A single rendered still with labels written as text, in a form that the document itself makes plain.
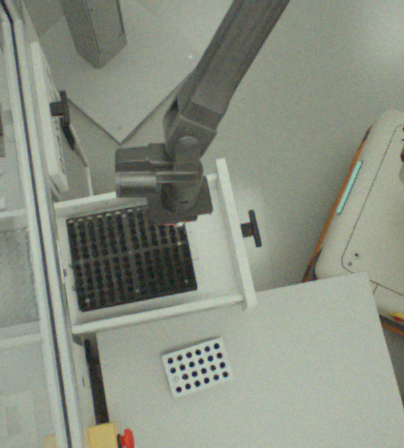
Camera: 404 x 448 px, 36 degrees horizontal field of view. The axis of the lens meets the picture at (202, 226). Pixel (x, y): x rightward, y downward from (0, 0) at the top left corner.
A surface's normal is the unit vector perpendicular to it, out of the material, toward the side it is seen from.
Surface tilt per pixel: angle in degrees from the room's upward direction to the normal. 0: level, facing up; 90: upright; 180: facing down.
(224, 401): 0
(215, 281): 0
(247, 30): 53
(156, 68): 3
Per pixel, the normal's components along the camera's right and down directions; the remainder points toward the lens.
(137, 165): 0.11, 0.65
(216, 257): 0.02, -0.25
